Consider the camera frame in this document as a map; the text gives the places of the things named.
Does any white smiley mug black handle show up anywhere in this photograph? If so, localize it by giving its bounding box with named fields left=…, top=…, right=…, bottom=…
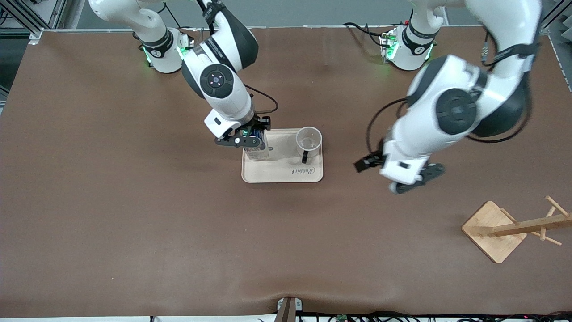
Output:
left=295, top=127, right=323, bottom=164

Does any cream tray with rabbit print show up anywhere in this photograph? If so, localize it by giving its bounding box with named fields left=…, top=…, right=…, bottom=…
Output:
left=241, top=129, right=324, bottom=183

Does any wooden mug rack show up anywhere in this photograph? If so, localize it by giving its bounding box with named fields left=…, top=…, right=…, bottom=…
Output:
left=461, top=196, right=572, bottom=264

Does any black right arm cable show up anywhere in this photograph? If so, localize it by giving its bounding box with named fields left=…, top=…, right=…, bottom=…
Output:
left=244, top=84, right=279, bottom=116

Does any black right base cable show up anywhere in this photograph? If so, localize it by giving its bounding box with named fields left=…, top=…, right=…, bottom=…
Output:
left=168, top=0, right=198, bottom=32

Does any black base cable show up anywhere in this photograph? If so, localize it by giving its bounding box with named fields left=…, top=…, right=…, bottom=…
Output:
left=168, top=0, right=198, bottom=32
left=343, top=21, right=390, bottom=51

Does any black left base cable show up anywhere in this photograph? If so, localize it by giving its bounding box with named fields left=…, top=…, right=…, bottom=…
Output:
left=343, top=21, right=390, bottom=51

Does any metal table clamp bracket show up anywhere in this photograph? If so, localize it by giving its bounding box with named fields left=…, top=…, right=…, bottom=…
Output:
left=276, top=297, right=303, bottom=322

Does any aluminium frame profile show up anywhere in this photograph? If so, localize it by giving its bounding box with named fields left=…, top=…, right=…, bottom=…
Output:
left=538, top=0, right=572, bottom=34
left=0, top=0, right=67, bottom=44

